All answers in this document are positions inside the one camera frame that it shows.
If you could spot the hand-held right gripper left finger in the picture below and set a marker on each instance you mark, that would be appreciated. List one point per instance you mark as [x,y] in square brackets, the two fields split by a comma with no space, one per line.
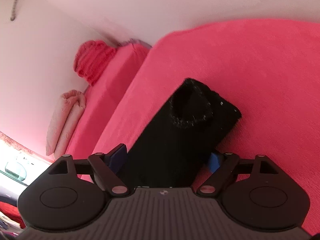
[117,157]

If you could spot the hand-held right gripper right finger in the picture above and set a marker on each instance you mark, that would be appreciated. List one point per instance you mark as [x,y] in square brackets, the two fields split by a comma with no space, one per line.
[215,162]

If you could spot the black knit pants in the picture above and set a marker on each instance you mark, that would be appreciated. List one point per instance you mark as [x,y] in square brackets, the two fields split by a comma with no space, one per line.
[180,140]

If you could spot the folded light pink blanket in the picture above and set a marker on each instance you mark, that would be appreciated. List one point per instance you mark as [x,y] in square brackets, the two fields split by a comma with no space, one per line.
[58,127]
[71,130]

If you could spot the pink covered mattress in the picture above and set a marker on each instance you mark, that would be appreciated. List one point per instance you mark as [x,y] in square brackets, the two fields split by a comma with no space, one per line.
[110,100]

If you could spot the pink bed blanket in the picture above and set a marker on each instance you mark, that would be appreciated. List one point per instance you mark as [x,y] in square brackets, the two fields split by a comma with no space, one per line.
[250,92]

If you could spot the folded red cloth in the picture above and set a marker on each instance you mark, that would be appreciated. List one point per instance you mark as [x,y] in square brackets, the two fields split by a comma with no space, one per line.
[92,60]

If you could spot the clear glass bowl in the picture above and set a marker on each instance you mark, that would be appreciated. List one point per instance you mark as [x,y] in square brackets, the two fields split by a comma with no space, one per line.
[15,171]

